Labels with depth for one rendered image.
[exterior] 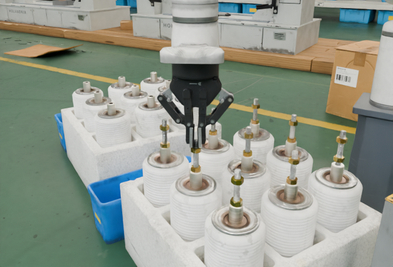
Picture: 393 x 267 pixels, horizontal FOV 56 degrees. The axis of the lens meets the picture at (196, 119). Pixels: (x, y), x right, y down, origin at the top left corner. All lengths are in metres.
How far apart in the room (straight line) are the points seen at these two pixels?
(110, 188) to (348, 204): 0.57
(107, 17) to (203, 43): 3.32
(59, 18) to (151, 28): 1.16
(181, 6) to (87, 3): 3.26
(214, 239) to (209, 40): 0.30
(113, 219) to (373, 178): 0.66
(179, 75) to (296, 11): 2.13
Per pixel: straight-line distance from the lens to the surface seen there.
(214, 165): 0.80
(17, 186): 1.28
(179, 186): 0.68
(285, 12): 2.69
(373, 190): 1.08
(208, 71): 0.57
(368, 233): 0.77
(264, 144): 0.86
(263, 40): 2.70
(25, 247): 1.02
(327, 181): 0.73
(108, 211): 0.91
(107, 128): 1.01
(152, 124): 1.05
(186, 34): 0.56
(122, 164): 1.02
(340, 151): 0.72
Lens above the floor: 0.61
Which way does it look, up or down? 22 degrees down
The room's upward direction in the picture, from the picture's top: straight up
